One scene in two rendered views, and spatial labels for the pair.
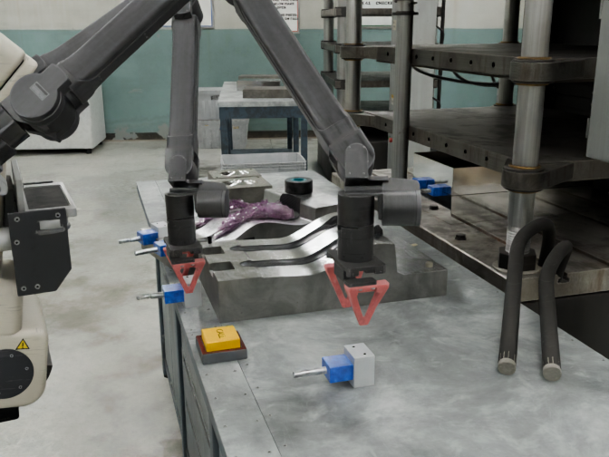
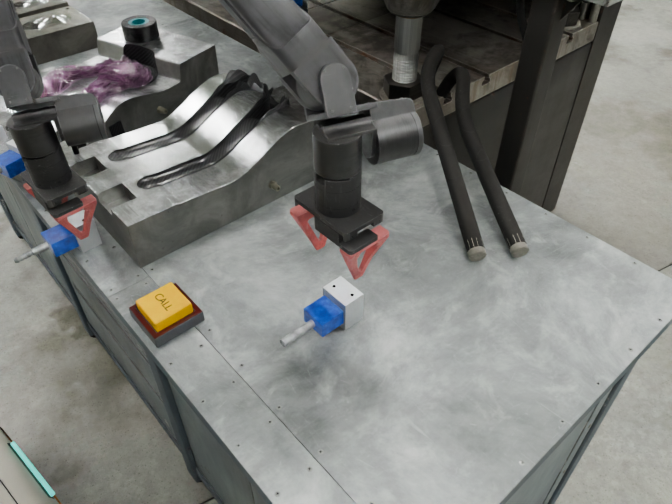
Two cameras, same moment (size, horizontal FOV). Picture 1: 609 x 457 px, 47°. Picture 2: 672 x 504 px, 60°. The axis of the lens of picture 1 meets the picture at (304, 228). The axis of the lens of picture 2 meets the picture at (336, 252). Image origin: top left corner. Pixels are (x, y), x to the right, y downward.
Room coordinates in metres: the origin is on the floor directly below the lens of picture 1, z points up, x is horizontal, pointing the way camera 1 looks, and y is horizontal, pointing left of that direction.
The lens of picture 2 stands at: (0.52, 0.16, 1.47)
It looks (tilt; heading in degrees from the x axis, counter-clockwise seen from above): 43 degrees down; 335
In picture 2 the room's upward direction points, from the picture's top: straight up
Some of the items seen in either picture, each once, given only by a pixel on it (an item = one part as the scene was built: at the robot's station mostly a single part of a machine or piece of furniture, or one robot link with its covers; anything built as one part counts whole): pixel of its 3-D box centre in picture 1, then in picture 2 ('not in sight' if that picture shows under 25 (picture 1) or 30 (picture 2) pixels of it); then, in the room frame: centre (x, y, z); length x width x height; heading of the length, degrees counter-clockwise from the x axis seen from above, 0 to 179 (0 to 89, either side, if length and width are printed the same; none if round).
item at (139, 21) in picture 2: (298, 185); (140, 28); (1.94, 0.02, 0.93); 0.08 x 0.08 x 0.04
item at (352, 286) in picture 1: (361, 294); (351, 245); (1.02, -0.09, 0.96); 0.07 x 0.07 x 0.09; 17
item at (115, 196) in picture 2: (222, 274); (119, 204); (1.36, 0.17, 0.87); 0.05 x 0.05 x 0.04; 17
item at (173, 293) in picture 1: (168, 294); (54, 242); (1.37, 0.29, 0.83); 0.13 x 0.05 x 0.05; 109
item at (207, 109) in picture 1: (221, 102); not in sight; (8.03, 0.94, 0.49); 0.60 x 0.42 x 0.33; 91
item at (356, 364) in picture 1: (332, 369); (318, 319); (1.03, -0.04, 0.83); 0.13 x 0.05 x 0.05; 107
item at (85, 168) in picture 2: (213, 258); (91, 176); (1.46, 0.20, 0.87); 0.05 x 0.05 x 0.04; 17
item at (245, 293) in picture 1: (319, 258); (220, 145); (1.47, -0.03, 0.87); 0.50 x 0.26 x 0.14; 107
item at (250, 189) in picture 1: (237, 192); (49, 35); (2.24, 0.22, 0.84); 0.20 x 0.15 x 0.07; 107
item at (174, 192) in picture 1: (182, 204); (38, 132); (1.38, 0.25, 1.02); 0.07 x 0.06 x 0.07; 86
